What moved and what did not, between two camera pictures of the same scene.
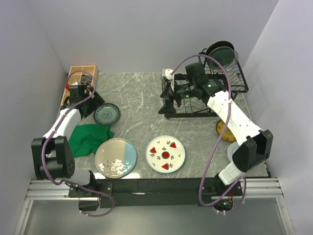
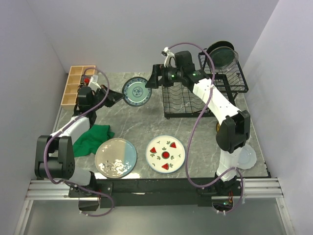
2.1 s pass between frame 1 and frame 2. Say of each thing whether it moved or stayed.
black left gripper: moved
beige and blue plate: stayed
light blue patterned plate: moved
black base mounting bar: stayed
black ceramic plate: stayed
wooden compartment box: stayed
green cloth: stayed
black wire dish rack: stayed
